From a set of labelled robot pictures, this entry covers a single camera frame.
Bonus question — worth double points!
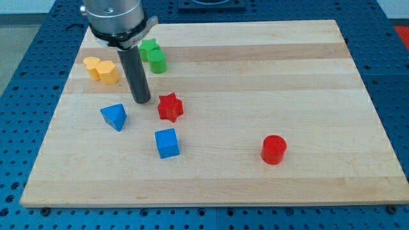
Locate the green star block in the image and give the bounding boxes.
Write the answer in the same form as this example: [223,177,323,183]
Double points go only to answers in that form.
[139,38,160,61]

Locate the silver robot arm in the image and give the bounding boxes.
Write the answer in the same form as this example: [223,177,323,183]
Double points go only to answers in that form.
[80,0,158,104]

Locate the green cylinder block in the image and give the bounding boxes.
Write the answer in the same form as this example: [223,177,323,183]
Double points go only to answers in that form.
[148,49,167,73]

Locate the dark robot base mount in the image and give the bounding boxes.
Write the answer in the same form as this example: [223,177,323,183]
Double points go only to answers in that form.
[177,0,247,13]

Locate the blue cube block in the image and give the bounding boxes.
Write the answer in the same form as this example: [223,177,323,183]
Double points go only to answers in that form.
[155,128,180,158]

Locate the wooden board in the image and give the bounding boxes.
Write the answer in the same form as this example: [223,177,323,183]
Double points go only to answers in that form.
[20,20,408,208]

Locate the red cylinder block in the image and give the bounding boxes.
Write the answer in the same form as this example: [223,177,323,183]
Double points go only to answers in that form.
[261,135,287,165]

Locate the blue triangular prism block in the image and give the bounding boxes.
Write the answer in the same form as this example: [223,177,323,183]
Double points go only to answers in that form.
[100,103,127,132]

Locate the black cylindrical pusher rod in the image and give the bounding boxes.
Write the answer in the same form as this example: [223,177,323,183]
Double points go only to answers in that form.
[118,47,151,104]

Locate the yellow hexagon block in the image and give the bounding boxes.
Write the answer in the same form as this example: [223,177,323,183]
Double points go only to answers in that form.
[95,61,120,85]

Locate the red star block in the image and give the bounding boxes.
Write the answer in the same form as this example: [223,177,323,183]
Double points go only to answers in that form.
[157,93,183,123]

